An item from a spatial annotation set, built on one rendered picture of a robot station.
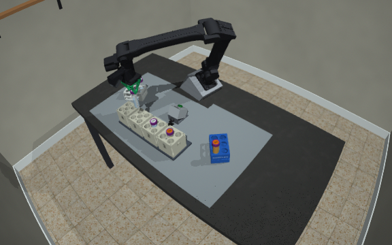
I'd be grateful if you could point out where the white tube rack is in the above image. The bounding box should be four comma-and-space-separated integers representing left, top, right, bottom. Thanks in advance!
123, 86, 148, 101

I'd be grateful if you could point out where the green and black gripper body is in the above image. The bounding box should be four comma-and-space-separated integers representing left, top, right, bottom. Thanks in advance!
121, 65, 142, 86

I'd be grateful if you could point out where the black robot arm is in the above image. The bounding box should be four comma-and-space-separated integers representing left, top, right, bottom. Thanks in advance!
104, 18, 236, 91

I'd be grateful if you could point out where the blue sample rack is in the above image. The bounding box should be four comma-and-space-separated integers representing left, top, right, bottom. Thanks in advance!
209, 133, 230, 163

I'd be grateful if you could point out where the white bucket adapter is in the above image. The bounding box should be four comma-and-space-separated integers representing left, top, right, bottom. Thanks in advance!
116, 101, 139, 128
141, 116, 168, 147
157, 125, 186, 158
128, 108, 153, 137

